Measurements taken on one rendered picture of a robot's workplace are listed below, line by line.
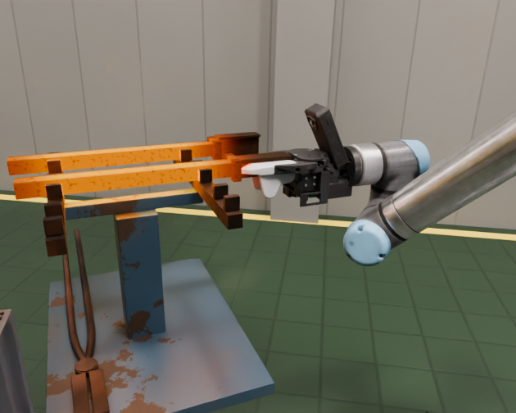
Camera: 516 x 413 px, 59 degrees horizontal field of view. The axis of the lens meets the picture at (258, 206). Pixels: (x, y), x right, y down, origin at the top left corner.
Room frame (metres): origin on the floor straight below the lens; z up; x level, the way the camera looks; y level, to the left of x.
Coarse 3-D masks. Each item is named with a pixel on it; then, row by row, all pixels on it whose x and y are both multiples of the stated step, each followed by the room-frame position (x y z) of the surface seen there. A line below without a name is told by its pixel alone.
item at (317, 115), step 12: (312, 108) 0.74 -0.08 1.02; (324, 108) 0.73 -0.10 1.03; (312, 120) 0.74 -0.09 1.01; (324, 120) 0.72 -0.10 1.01; (324, 132) 0.73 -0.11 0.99; (336, 132) 0.74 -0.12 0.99; (324, 144) 0.74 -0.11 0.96; (336, 144) 0.74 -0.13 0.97; (336, 156) 0.74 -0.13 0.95; (336, 168) 0.75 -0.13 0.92
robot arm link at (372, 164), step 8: (352, 144) 0.79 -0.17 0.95; (360, 144) 0.79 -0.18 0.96; (368, 144) 0.79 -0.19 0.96; (360, 152) 0.76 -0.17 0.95; (368, 152) 0.76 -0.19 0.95; (376, 152) 0.77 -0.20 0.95; (360, 160) 0.76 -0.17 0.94; (368, 160) 0.76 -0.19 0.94; (376, 160) 0.76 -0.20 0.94; (368, 168) 0.75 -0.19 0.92; (376, 168) 0.76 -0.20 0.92; (360, 176) 0.75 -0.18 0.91; (368, 176) 0.75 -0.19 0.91; (376, 176) 0.76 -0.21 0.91; (360, 184) 0.76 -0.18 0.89; (368, 184) 0.78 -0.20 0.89
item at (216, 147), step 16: (176, 144) 0.79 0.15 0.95; (192, 144) 0.79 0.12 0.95; (208, 144) 0.80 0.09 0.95; (224, 144) 0.81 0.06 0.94; (240, 144) 0.83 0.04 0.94; (256, 144) 0.84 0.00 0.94; (16, 160) 0.67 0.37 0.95; (32, 160) 0.68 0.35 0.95; (64, 160) 0.70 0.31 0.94; (80, 160) 0.71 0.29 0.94; (96, 160) 0.72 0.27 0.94; (112, 160) 0.73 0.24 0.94; (128, 160) 0.74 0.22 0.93; (144, 160) 0.75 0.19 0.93; (160, 160) 0.76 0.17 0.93
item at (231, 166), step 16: (224, 160) 0.70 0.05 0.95; (240, 160) 0.68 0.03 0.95; (256, 160) 0.70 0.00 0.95; (272, 160) 0.71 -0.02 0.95; (32, 176) 0.60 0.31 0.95; (48, 176) 0.60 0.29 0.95; (64, 176) 0.60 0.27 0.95; (80, 176) 0.60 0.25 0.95; (96, 176) 0.60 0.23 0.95; (112, 176) 0.61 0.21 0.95; (128, 176) 0.62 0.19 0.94; (144, 176) 0.63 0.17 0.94; (160, 176) 0.64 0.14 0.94; (176, 176) 0.65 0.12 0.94; (192, 176) 0.66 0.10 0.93; (224, 176) 0.68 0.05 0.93; (240, 176) 0.68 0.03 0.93; (256, 176) 0.70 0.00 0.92; (16, 192) 0.56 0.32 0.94; (32, 192) 0.57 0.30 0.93; (64, 192) 0.59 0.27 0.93; (80, 192) 0.59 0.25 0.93
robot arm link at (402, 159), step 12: (384, 144) 0.80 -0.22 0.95; (396, 144) 0.80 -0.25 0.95; (408, 144) 0.81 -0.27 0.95; (420, 144) 0.82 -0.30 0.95; (384, 156) 0.77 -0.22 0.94; (396, 156) 0.78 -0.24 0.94; (408, 156) 0.79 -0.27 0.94; (420, 156) 0.80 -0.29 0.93; (384, 168) 0.76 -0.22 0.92; (396, 168) 0.77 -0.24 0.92; (408, 168) 0.78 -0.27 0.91; (420, 168) 0.79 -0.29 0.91; (384, 180) 0.78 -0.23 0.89; (396, 180) 0.78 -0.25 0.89; (408, 180) 0.79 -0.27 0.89
